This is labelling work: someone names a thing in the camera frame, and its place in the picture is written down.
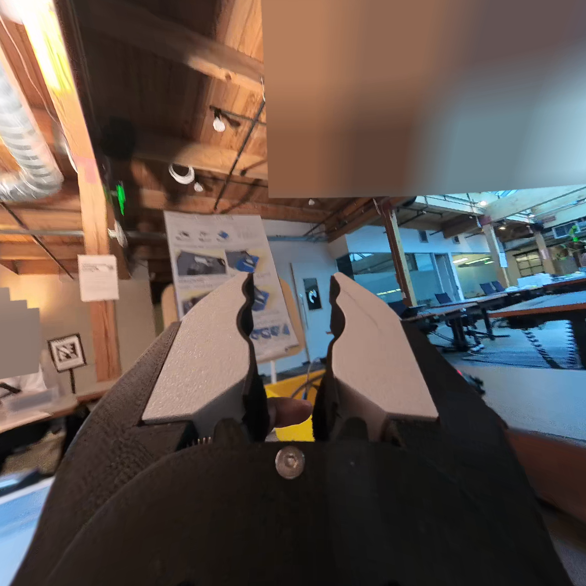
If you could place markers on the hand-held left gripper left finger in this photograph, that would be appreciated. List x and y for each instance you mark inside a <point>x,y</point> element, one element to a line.
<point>201,357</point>

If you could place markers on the white paper note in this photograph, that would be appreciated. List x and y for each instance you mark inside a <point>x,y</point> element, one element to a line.
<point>98,277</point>

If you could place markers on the person's left hand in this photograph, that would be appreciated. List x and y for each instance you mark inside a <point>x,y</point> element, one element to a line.
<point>290,412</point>

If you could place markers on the black white tag marker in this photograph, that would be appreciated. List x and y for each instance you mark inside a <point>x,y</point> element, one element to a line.
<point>66,352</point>

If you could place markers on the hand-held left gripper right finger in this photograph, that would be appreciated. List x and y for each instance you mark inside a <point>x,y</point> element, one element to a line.
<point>380,366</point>

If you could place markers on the wooden desk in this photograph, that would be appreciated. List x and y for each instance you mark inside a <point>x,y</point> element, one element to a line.
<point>458,304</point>
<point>540,306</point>

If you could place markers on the black door sign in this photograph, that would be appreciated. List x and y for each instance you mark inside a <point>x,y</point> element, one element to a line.
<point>312,295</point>

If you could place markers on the rounded wooden poster board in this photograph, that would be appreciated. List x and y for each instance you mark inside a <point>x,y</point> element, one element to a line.
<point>293,311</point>

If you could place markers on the silver ventilation duct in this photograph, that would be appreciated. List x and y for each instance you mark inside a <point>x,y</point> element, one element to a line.
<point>27,155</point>

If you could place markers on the white poster stand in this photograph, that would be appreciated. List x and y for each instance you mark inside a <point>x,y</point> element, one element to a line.
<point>273,371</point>

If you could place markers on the instruction poster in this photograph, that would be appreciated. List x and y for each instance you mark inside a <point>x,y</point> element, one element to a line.
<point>201,238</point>

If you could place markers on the green exit sign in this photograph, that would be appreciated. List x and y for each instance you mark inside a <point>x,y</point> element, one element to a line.
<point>120,199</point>

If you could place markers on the yellow plastic bin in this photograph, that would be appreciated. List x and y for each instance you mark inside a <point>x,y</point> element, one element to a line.
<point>293,432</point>

